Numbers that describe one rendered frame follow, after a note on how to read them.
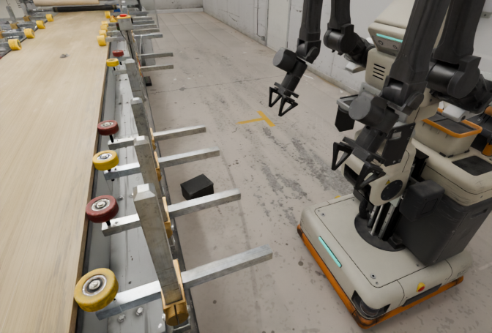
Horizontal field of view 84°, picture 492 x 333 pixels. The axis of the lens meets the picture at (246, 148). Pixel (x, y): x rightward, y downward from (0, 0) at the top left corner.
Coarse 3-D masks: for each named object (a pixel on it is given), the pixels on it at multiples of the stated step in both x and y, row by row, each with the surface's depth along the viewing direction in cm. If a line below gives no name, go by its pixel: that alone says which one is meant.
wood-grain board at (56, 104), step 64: (0, 64) 187; (64, 64) 187; (0, 128) 114; (64, 128) 114; (0, 192) 82; (64, 192) 82; (0, 256) 64; (64, 256) 64; (0, 320) 53; (64, 320) 53
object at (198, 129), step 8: (184, 128) 131; (192, 128) 131; (200, 128) 132; (136, 136) 125; (160, 136) 126; (168, 136) 128; (176, 136) 129; (112, 144) 120; (120, 144) 121; (128, 144) 123
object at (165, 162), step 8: (192, 152) 110; (200, 152) 110; (208, 152) 110; (216, 152) 111; (160, 160) 105; (168, 160) 105; (176, 160) 107; (184, 160) 108; (192, 160) 109; (112, 168) 101; (120, 168) 101; (128, 168) 101; (136, 168) 102; (112, 176) 100; (120, 176) 101
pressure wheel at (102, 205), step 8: (96, 200) 79; (104, 200) 79; (112, 200) 79; (88, 208) 76; (96, 208) 76; (104, 208) 76; (112, 208) 76; (88, 216) 75; (96, 216) 74; (104, 216) 75; (112, 216) 77
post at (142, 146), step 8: (144, 136) 68; (136, 144) 66; (144, 144) 66; (136, 152) 66; (144, 152) 67; (144, 160) 68; (152, 160) 69; (144, 168) 70; (152, 168) 71; (144, 176) 71; (152, 176) 72; (160, 192) 76; (160, 200) 77; (160, 208) 78; (168, 240) 86
